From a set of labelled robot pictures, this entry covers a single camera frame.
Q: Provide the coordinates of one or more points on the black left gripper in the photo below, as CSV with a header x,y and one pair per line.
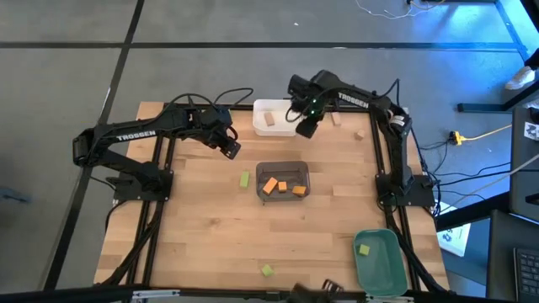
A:
x,y
219,134

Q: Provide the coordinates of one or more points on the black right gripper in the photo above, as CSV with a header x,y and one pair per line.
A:
x,y
312,107

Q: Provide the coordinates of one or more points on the natural wood long block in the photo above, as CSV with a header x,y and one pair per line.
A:
x,y
336,119

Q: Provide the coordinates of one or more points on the grey translucent plastic bin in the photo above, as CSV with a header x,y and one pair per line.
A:
x,y
290,170

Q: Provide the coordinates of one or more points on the natural wood cube block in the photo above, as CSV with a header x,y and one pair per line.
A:
x,y
359,135

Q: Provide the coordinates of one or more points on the orange rectangular block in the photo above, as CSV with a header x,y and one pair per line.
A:
x,y
270,186

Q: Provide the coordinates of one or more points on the orange wedge block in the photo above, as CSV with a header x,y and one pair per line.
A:
x,y
299,191

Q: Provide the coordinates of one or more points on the orange cube block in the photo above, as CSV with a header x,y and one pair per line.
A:
x,y
282,187

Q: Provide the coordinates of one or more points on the green half-cylinder block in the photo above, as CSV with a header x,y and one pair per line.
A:
x,y
267,270

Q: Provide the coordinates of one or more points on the green plastic bin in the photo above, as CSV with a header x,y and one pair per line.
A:
x,y
383,273

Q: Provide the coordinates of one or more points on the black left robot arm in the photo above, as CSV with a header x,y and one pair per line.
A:
x,y
135,135

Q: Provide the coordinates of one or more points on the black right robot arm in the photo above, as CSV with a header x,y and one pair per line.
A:
x,y
353,100

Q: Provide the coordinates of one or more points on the white plastic bin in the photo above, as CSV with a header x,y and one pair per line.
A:
x,y
282,126

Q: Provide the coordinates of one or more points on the yellow power plug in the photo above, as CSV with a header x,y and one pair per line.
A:
x,y
455,137

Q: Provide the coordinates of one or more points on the black mechanical device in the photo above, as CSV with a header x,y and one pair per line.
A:
x,y
307,294

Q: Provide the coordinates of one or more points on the black desk foot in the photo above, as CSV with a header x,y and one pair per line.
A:
x,y
484,107

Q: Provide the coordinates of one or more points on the black diagonal beam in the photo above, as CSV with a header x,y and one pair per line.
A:
x,y
471,212

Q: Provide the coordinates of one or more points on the white printed paper sheet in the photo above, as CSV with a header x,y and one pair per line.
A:
x,y
457,242

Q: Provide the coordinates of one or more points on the person's shoe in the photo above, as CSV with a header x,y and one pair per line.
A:
x,y
520,78

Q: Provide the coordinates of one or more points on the grey desk panel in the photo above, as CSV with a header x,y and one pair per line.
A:
x,y
522,177

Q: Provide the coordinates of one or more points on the white code tag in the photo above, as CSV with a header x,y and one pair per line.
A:
x,y
532,131

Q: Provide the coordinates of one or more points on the dark desk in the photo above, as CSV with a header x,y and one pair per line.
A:
x,y
501,261

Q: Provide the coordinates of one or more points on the person's leg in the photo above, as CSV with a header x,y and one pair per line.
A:
x,y
534,61

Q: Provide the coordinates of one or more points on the black keyboard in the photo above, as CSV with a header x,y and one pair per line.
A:
x,y
528,273

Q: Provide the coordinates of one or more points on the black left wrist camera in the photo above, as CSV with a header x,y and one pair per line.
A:
x,y
212,115

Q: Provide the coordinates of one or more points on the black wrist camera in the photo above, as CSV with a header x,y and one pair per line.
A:
x,y
212,115
298,86

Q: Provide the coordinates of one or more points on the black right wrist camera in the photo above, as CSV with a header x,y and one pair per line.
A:
x,y
298,86

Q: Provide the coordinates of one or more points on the black aluminium table frame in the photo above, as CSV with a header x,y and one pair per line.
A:
x,y
380,166

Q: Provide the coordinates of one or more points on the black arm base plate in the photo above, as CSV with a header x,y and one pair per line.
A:
x,y
126,191
421,198

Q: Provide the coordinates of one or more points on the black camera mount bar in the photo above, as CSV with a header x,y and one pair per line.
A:
x,y
63,294

